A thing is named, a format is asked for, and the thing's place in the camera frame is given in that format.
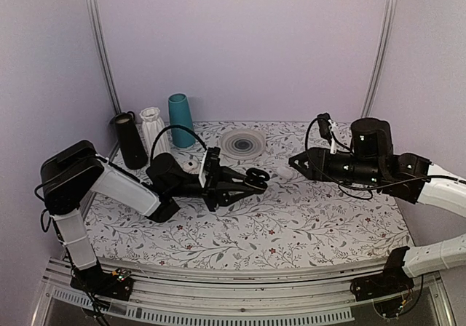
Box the left aluminium frame post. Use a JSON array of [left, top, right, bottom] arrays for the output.
[[86, 0, 122, 114]]

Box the black earbud charging case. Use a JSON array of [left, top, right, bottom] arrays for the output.
[[243, 167, 270, 190]]

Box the black cylinder vase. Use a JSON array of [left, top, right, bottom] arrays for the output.
[[111, 111, 148, 170]]

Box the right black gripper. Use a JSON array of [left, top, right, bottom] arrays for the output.
[[288, 147, 382, 187]]

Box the aluminium frame post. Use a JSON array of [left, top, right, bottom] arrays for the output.
[[86, 0, 122, 114], [360, 0, 398, 118]]

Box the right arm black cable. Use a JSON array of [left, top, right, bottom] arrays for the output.
[[304, 116, 430, 200]]

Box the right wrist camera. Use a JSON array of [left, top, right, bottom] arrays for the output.
[[317, 113, 337, 154]]

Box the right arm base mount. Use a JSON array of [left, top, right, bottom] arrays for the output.
[[349, 272, 414, 319]]

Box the spiral patterned plate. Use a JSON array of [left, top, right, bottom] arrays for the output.
[[219, 129, 266, 160]]

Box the right aluminium frame post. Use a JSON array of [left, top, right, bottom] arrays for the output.
[[360, 0, 398, 118]]

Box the white oval earbud case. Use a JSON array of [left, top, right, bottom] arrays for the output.
[[276, 166, 294, 179]]

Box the aluminium front rail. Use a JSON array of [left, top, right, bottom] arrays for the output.
[[31, 259, 457, 325]]

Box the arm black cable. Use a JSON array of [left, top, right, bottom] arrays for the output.
[[304, 116, 430, 200], [149, 124, 209, 167]]

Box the floral tablecloth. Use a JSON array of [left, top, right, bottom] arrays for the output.
[[84, 122, 412, 271]]

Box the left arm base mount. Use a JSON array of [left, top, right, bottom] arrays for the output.
[[70, 266, 135, 301]]

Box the teal vase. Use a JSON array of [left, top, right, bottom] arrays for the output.
[[168, 92, 195, 148]]

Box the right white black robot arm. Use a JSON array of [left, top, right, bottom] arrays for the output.
[[288, 114, 465, 216]]

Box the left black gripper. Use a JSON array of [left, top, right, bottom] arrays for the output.
[[167, 162, 256, 212]]

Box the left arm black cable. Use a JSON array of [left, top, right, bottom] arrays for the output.
[[149, 124, 209, 167]]

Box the white ribbed vase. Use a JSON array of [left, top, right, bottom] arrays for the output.
[[140, 107, 170, 160]]

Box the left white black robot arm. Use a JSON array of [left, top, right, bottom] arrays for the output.
[[37, 140, 270, 293]]

